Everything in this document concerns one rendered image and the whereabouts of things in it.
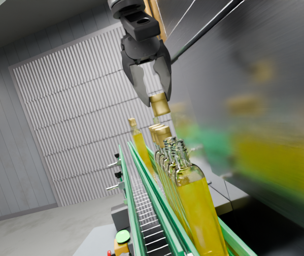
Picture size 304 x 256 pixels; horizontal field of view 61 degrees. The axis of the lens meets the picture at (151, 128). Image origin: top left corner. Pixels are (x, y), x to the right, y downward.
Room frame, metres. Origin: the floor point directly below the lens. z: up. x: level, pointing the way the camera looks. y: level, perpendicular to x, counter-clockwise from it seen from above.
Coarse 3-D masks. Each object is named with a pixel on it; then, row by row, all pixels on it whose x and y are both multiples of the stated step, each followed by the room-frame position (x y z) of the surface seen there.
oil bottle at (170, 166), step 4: (168, 164) 0.54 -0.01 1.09; (172, 164) 0.53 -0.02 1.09; (168, 168) 0.52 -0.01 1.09; (172, 168) 0.52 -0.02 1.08; (168, 172) 0.52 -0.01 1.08; (168, 176) 0.52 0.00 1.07; (168, 180) 0.54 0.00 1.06; (172, 184) 0.51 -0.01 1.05; (172, 188) 0.52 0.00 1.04; (172, 192) 0.54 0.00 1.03; (176, 196) 0.51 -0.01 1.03; (176, 200) 0.52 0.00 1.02; (176, 204) 0.54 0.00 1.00; (180, 212) 0.52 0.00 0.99; (180, 216) 0.53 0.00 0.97; (180, 220) 0.55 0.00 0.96; (184, 224) 0.51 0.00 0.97; (184, 228) 0.53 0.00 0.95
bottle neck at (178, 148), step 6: (174, 144) 0.47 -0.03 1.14; (180, 144) 0.47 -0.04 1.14; (174, 150) 0.47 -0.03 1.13; (180, 150) 0.47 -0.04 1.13; (186, 150) 0.48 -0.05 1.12; (174, 156) 0.48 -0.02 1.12; (180, 156) 0.47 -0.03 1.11; (186, 156) 0.47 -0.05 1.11; (180, 162) 0.47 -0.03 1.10; (186, 162) 0.47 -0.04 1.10
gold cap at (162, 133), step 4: (160, 128) 0.60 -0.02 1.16; (164, 128) 0.58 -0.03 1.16; (168, 128) 0.59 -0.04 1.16; (156, 132) 0.59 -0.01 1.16; (160, 132) 0.58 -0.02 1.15; (164, 132) 0.58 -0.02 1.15; (168, 132) 0.59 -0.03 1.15; (160, 136) 0.58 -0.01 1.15; (164, 136) 0.58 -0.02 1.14; (168, 136) 0.58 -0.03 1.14; (160, 140) 0.59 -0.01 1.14; (160, 144) 0.59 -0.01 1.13
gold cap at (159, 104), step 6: (150, 96) 0.53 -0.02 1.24; (156, 96) 0.52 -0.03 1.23; (162, 96) 0.53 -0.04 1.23; (150, 102) 0.54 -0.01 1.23; (156, 102) 0.52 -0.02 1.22; (162, 102) 0.53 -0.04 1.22; (156, 108) 0.53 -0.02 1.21; (162, 108) 0.52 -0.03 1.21; (168, 108) 0.53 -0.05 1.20; (156, 114) 0.53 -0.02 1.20; (162, 114) 0.52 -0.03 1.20
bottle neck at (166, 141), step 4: (164, 140) 0.53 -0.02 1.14; (168, 140) 0.53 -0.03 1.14; (172, 140) 0.53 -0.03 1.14; (164, 144) 0.53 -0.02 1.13; (168, 144) 0.53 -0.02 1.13; (168, 148) 0.53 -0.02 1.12; (168, 152) 0.53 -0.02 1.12; (168, 156) 0.54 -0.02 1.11; (172, 156) 0.53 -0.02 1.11; (172, 160) 0.53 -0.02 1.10
